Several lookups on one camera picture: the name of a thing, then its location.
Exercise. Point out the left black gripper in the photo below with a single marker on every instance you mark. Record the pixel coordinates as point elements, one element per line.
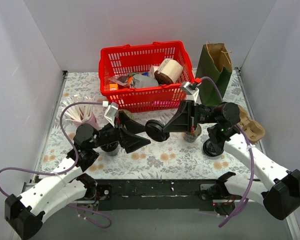
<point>118,129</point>

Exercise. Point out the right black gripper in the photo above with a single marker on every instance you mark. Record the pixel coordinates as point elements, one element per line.
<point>190,116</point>

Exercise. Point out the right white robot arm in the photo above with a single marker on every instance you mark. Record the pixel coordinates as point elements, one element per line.
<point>277,188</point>

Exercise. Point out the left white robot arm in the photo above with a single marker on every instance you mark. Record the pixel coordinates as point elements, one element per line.
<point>68,182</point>

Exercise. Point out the green round melon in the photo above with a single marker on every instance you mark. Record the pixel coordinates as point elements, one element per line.
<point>128,113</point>

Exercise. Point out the stack of black lids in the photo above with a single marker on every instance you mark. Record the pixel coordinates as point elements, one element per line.
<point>213,149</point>

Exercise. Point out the orange small box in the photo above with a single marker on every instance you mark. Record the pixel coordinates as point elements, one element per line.
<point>113,87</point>

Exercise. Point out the beige and brown roll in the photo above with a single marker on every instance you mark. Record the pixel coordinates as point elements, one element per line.
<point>168,72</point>

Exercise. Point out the grey plastic pouch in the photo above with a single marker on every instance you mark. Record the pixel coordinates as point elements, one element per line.
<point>140,81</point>

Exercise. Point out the pink cup of straws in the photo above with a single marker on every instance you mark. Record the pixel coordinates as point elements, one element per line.
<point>81,113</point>

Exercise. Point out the red plastic shopping basket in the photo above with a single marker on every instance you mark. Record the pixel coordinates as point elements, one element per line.
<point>118,65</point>

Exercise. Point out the pink small roll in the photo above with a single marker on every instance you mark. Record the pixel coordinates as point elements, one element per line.
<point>152,70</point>

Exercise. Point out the green paper bag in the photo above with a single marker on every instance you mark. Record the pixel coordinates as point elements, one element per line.
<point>215,63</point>

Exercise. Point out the brown cardboard cup carrier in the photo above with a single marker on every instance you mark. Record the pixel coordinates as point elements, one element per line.
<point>252,128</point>

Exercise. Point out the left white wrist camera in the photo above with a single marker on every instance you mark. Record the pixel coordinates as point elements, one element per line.
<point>110,111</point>

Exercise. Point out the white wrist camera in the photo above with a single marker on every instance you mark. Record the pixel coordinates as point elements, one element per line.
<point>191,89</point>
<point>110,111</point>

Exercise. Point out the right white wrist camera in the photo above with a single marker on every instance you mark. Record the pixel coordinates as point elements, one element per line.
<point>191,89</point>

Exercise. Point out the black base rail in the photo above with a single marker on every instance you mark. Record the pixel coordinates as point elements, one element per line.
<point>159,194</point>

